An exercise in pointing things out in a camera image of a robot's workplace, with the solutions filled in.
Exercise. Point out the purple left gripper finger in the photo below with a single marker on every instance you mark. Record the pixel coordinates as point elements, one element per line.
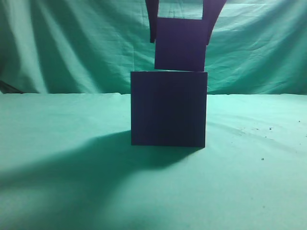
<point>152,7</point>

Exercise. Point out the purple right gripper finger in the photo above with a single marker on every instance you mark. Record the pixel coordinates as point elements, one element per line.
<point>210,14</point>

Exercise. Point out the purple cube block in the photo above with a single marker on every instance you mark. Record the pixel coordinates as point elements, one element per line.
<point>180,44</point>

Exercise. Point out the dark purple groove box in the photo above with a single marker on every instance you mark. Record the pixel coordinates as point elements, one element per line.
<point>168,108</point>

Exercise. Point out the green backdrop cloth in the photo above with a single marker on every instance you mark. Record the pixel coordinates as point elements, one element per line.
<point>91,46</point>

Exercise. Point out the green table cloth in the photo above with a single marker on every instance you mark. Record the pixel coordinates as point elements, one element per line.
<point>66,163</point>

